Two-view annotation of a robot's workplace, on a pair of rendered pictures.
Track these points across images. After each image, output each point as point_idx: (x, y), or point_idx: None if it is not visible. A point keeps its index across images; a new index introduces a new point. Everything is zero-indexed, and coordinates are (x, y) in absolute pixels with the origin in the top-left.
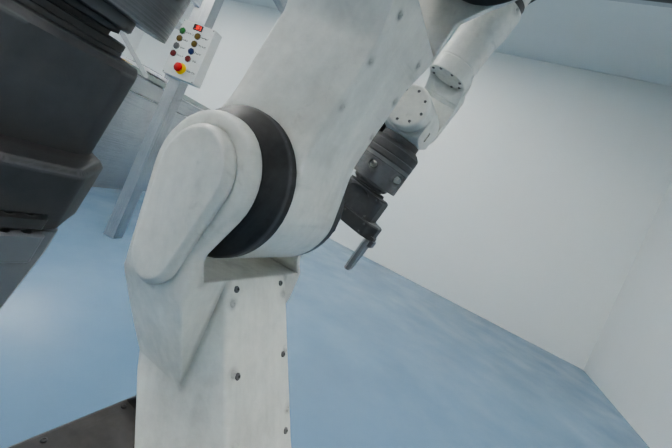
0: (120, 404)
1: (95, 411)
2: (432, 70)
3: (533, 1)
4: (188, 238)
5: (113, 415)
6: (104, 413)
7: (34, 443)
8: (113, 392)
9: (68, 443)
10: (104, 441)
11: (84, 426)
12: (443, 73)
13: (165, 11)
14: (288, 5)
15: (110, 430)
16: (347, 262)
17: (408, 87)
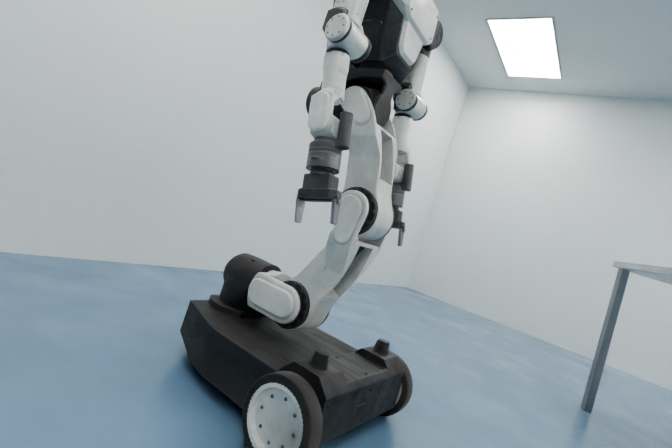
0: (348, 381)
1: (357, 387)
2: (340, 98)
3: (323, 30)
4: None
5: (347, 377)
6: (352, 378)
7: (368, 373)
8: None
9: (356, 371)
10: (343, 369)
11: (356, 375)
12: (335, 101)
13: None
14: (394, 165)
15: (344, 372)
16: (301, 219)
17: (349, 151)
